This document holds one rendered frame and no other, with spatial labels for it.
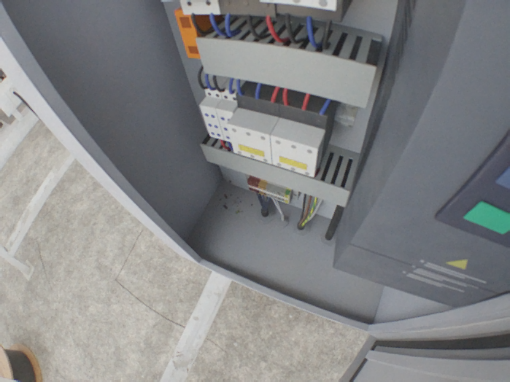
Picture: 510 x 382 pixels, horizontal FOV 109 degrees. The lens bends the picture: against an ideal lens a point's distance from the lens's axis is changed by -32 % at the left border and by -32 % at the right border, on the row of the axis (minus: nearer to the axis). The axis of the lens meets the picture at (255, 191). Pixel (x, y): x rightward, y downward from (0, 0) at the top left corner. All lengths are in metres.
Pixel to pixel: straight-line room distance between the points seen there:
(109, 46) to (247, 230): 0.41
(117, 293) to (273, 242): 1.02
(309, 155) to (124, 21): 0.24
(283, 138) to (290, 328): 0.98
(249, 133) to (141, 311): 1.15
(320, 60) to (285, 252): 0.39
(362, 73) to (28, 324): 1.87
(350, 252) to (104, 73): 0.28
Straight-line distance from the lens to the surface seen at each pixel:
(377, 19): 0.24
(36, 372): 1.80
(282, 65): 0.22
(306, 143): 0.23
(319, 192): 0.34
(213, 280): 0.95
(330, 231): 0.48
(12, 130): 2.93
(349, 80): 0.21
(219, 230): 0.55
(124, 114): 0.33
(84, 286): 1.54
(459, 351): 0.28
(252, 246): 0.52
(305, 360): 1.16
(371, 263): 0.18
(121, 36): 0.32
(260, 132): 0.24
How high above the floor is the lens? 1.15
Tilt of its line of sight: 59 degrees down
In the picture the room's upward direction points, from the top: 12 degrees counter-clockwise
